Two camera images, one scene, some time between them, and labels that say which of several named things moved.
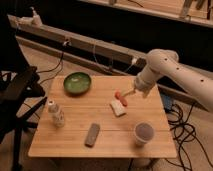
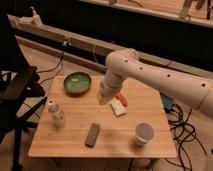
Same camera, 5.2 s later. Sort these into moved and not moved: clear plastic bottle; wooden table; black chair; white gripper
Moved: white gripper
Not moved: black chair; clear plastic bottle; wooden table
